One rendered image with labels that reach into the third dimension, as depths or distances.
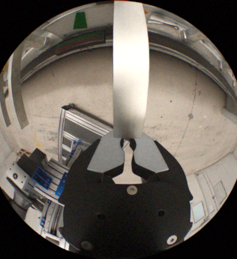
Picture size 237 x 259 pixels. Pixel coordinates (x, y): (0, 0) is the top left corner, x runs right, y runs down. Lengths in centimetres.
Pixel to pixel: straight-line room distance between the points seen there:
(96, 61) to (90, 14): 80
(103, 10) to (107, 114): 95
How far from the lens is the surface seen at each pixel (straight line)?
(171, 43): 36
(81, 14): 27
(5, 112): 49
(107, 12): 26
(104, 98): 96
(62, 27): 31
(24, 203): 67
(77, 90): 106
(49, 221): 71
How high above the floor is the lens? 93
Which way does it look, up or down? 59 degrees down
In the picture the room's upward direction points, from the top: 174 degrees counter-clockwise
